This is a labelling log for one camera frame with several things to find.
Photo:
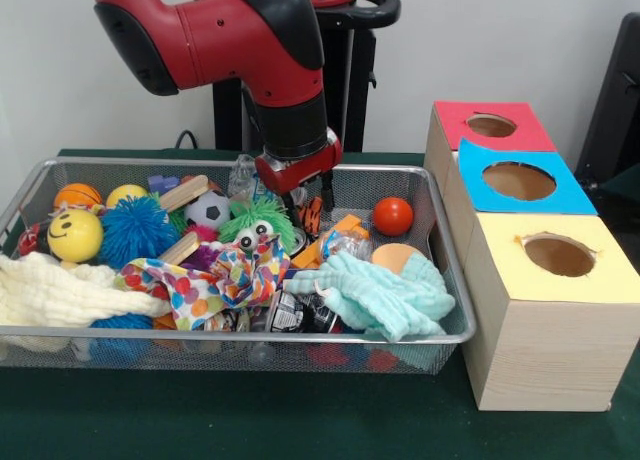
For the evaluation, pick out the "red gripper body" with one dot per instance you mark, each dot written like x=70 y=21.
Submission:
x=298 y=170

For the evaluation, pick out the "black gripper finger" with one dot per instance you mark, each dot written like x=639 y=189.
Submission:
x=327 y=192
x=293 y=196

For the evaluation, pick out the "orange striped tiger plush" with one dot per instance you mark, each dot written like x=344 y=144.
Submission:
x=312 y=218

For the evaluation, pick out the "mint green cloth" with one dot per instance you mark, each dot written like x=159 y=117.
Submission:
x=380 y=295

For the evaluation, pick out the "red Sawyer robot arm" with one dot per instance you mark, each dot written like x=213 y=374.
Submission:
x=270 y=50

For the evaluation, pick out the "shallow clear mesh bin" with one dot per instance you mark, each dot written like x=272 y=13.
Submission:
x=440 y=280

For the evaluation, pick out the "wooden box with three holes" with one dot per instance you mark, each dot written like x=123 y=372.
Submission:
x=540 y=340

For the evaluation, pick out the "orange flat plastic toy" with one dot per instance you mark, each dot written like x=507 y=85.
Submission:
x=345 y=228

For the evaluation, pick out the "green furry monster toy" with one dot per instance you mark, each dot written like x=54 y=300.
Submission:
x=255 y=225

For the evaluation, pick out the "crushed clear plastic bottle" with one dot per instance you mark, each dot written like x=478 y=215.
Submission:
x=245 y=178

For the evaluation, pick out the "red ball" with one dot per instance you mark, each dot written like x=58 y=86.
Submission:
x=393 y=217

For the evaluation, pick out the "toy hamburger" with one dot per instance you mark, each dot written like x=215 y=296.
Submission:
x=392 y=256

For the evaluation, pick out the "colourful polka dot cloth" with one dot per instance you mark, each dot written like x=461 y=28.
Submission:
x=200 y=285

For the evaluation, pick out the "blue spiky ball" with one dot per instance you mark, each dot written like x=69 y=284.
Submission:
x=138 y=230
x=122 y=322

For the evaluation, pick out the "orange toy basketball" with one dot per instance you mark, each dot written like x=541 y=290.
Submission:
x=78 y=195

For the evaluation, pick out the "large yellow ball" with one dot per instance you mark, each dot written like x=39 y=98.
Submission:
x=75 y=236

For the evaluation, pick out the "dark green table cloth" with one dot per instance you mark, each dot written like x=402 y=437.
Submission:
x=250 y=420

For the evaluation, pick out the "cream yellow cloth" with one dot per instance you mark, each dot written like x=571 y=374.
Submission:
x=55 y=290

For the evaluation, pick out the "black stand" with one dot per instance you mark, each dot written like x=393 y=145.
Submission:
x=615 y=110

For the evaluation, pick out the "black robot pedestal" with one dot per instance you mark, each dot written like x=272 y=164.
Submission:
x=350 y=90

